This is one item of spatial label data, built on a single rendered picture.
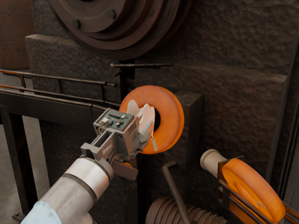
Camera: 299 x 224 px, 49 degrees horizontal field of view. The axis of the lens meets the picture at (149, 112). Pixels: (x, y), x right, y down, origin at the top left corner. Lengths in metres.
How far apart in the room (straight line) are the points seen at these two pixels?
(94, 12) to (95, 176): 0.46
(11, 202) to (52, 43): 0.95
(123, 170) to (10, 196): 1.33
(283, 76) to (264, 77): 0.06
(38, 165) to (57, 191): 1.57
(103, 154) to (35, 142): 1.79
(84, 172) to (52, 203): 0.07
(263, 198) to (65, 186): 0.37
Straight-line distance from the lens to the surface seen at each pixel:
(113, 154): 0.63
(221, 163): 0.80
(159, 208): 0.95
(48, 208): 0.55
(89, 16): 0.89
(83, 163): 0.58
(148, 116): 0.69
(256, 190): 0.68
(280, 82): 0.90
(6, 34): 3.83
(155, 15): 0.85
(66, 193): 0.56
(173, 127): 0.70
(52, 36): 1.35
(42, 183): 1.97
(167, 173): 0.95
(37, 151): 2.27
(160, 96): 0.72
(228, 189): 0.80
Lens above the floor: 1.17
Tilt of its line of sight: 26 degrees down
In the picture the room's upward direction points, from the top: straight up
